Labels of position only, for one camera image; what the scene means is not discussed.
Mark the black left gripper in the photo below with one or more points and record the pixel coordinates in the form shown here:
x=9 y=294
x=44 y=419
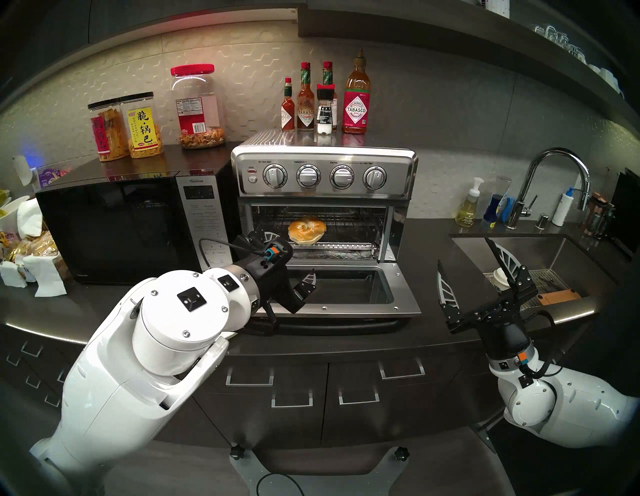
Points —
x=275 y=285

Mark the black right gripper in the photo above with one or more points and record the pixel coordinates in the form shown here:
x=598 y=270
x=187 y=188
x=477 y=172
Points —
x=502 y=335

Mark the golden brown bagel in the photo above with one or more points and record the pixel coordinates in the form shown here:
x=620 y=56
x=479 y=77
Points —
x=307 y=230

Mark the glass toaster oven door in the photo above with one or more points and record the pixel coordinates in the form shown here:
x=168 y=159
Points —
x=350 y=311

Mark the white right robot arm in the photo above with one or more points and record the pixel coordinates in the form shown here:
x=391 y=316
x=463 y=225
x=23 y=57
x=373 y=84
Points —
x=575 y=405

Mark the foil lined oven tray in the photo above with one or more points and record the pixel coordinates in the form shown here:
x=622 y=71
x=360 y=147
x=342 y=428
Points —
x=350 y=255

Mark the metal oven rack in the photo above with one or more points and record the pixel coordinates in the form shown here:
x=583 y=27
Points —
x=350 y=245

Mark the silver oven knob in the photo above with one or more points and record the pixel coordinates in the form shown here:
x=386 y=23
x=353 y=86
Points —
x=342 y=177
x=308 y=176
x=275 y=176
x=374 y=178

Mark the stainless steel toaster oven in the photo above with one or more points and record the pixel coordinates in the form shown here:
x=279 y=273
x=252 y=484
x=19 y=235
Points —
x=325 y=152

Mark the black microwave oven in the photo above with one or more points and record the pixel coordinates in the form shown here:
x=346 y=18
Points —
x=125 y=230

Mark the white paper cup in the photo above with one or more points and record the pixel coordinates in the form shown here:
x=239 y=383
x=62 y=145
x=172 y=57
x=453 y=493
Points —
x=496 y=279

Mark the wooden cutting board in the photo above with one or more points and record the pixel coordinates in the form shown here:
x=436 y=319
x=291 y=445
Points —
x=560 y=296

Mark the stainless steel sink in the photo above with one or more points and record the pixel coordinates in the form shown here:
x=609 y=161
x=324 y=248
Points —
x=555 y=250

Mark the yellow soap pump bottle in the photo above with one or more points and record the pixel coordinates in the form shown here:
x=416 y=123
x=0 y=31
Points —
x=469 y=212

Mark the chrome gooseneck faucet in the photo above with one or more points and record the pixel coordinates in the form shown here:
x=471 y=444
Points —
x=514 y=212

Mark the blue dish soap bottle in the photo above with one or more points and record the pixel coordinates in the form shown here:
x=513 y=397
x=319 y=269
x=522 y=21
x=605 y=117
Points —
x=494 y=207

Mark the blue dish sponge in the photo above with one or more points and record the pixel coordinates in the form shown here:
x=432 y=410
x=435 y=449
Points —
x=508 y=210

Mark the chrome sink deck cap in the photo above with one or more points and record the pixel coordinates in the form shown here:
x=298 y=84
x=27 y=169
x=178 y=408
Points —
x=542 y=222

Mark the white blue-top pump bottle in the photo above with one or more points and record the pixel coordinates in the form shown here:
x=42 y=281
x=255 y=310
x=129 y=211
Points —
x=562 y=210

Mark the copper french press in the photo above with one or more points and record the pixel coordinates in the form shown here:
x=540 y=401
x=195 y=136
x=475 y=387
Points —
x=597 y=215

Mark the small red Tabasco bottle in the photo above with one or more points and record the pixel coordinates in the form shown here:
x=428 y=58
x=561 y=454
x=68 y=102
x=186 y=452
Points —
x=288 y=115

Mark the orange sauce Tabasco bottle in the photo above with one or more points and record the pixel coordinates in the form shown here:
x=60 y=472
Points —
x=306 y=112

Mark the black cap salt grinder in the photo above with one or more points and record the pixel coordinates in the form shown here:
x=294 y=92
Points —
x=325 y=115

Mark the black countertop appliance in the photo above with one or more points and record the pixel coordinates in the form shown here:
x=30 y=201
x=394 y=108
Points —
x=627 y=210

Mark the large Tabasco sauce bottle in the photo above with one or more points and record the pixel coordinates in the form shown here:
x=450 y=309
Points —
x=357 y=110

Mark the dark base cabinet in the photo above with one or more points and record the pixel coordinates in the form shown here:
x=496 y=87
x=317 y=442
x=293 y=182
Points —
x=300 y=430

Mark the red lid clear jar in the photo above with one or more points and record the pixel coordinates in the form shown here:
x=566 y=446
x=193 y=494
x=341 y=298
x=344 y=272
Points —
x=197 y=115

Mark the green label Tabasco bottle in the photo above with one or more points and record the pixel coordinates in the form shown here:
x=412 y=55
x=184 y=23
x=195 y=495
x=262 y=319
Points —
x=328 y=75

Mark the yellow label snack jar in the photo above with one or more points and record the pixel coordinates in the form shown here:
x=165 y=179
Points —
x=142 y=130

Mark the red label snack jar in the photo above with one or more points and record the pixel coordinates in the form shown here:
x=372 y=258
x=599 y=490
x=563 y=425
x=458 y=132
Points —
x=107 y=135

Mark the large white folded napkin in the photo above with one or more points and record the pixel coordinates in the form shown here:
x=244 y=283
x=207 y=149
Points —
x=50 y=275

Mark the bagged bread loaf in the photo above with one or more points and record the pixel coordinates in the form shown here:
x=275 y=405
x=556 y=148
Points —
x=42 y=245

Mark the under-cabinet LED strip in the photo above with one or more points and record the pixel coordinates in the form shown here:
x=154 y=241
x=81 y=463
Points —
x=225 y=20

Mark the purple snack packet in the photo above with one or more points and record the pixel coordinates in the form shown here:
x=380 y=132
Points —
x=50 y=176

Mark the white mug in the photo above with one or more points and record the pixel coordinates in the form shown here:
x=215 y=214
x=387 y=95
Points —
x=595 y=70
x=608 y=77

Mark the clear drinking glass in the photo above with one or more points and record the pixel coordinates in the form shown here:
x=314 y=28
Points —
x=576 y=52
x=557 y=39
x=540 y=32

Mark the crumpled white paper towel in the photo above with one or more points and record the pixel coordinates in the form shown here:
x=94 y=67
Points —
x=29 y=217

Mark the small white folded napkin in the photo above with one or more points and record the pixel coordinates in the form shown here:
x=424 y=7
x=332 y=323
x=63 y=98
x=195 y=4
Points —
x=12 y=274

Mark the white bowl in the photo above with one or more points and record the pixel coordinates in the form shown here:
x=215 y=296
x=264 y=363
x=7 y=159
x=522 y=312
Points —
x=10 y=207

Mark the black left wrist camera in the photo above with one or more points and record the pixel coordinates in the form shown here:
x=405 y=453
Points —
x=280 y=252

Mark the black base plate knob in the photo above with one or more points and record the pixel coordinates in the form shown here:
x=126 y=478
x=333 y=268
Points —
x=401 y=453
x=236 y=452

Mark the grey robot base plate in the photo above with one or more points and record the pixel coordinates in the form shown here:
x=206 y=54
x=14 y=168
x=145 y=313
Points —
x=245 y=475

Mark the dark open wall shelf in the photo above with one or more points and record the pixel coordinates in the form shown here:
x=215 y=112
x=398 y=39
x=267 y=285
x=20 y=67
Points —
x=450 y=30

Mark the dark wall cabinet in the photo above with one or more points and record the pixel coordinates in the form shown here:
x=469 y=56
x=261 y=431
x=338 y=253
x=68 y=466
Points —
x=150 y=15

